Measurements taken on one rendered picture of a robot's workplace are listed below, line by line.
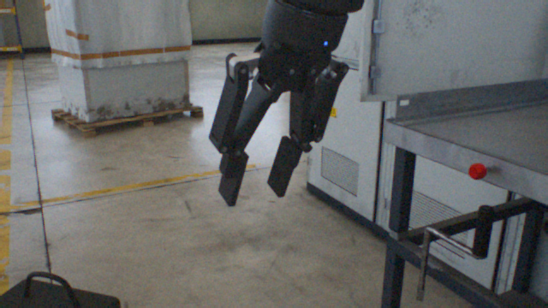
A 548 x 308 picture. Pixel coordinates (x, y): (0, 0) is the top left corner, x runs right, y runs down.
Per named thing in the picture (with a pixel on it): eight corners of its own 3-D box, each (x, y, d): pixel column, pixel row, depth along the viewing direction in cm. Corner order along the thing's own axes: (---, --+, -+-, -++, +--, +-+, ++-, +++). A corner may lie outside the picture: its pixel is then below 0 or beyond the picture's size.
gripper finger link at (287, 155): (282, 135, 54) (287, 134, 55) (266, 182, 58) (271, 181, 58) (295, 151, 52) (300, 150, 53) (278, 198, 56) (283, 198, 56)
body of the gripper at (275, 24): (324, -12, 47) (297, 70, 52) (252, -21, 43) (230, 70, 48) (371, 17, 43) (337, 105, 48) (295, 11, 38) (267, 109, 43)
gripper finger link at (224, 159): (243, 139, 48) (217, 142, 47) (233, 178, 51) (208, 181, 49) (237, 131, 49) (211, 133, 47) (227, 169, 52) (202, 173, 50)
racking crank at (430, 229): (411, 298, 113) (425, 182, 104) (420, 294, 115) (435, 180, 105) (467, 340, 99) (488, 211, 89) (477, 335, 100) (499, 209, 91)
